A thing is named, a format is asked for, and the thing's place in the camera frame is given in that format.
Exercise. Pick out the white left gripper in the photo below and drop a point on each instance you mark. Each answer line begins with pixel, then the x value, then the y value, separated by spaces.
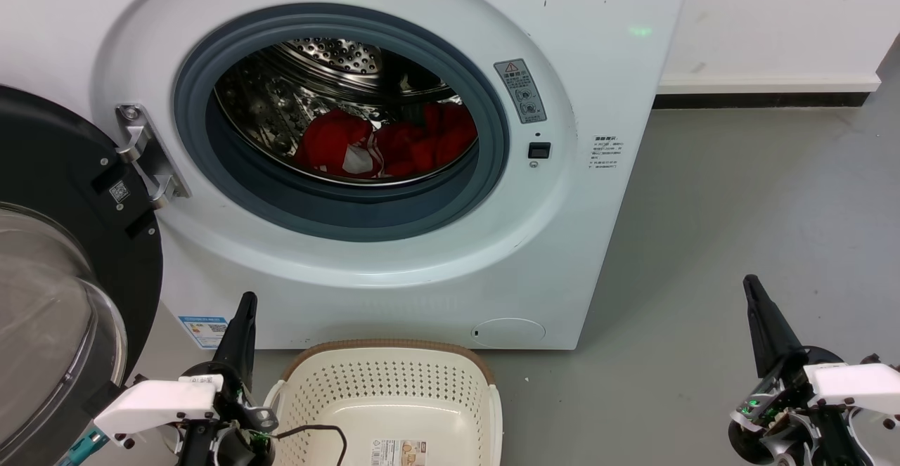
pixel 158 404

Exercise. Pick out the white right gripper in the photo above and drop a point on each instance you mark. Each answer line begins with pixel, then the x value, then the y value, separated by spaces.
pixel 851 382

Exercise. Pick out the red garment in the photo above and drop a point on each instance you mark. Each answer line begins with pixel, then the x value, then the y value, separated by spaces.
pixel 330 139

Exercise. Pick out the cream plastic laundry basket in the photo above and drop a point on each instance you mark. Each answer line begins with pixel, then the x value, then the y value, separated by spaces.
pixel 380 389

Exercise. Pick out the printed product label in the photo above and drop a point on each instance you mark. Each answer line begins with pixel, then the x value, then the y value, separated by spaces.
pixel 399 453

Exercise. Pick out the stainless steel washing machine drum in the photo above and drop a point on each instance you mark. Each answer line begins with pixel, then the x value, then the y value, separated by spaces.
pixel 281 114

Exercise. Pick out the black washing machine door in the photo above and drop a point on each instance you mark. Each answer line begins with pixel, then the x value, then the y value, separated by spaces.
pixel 56 157

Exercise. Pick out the blue energy label sticker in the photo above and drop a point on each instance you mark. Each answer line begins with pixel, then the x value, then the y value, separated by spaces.
pixel 204 331

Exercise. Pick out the grey rubber door gasket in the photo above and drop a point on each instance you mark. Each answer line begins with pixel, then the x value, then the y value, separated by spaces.
pixel 351 214

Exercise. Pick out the QR code sticker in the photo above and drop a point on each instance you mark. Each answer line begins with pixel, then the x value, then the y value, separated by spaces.
pixel 119 192

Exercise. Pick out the white front-load washing machine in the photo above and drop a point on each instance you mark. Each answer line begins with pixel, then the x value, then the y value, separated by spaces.
pixel 598 241

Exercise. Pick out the silver door hinge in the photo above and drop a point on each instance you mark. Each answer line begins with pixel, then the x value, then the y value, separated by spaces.
pixel 151 150

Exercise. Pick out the small white text sticker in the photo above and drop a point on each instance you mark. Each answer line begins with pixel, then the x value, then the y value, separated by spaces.
pixel 606 152

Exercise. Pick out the round white filter cover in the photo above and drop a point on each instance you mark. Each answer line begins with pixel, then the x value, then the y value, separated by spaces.
pixel 508 332

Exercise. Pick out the black door latch slot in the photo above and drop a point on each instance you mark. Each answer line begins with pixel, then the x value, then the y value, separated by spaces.
pixel 539 150

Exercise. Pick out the grey warning sticker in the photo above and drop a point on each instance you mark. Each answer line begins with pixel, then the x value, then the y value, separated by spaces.
pixel 520 91

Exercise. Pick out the white and black wall baseboard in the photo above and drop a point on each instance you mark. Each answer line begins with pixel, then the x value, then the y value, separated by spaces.
pixel 766 85

